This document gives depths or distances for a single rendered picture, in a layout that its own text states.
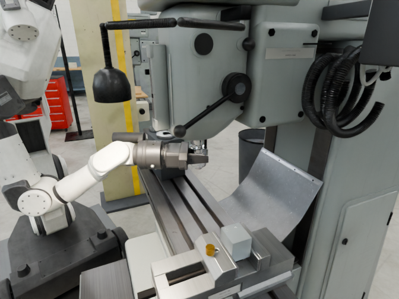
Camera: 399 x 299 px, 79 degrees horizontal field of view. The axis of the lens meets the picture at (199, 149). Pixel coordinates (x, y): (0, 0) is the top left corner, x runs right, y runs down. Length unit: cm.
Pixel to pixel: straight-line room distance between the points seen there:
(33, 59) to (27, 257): 104
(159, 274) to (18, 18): 69
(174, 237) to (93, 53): 183
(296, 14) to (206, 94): 29
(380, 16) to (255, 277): 58
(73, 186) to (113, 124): 169
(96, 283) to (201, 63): 81
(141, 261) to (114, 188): 185
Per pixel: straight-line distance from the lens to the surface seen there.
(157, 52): 62
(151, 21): 44
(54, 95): 519
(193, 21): 42
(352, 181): 94
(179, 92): 59
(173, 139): 106
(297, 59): 70
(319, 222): 97
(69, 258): 144
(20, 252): 164
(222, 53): 59
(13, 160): 80
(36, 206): 80
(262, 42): 63
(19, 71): 84
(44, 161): 125
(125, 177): 267
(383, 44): 55
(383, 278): 239
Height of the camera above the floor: 155
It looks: 23 degrees down
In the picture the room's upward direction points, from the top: straight up
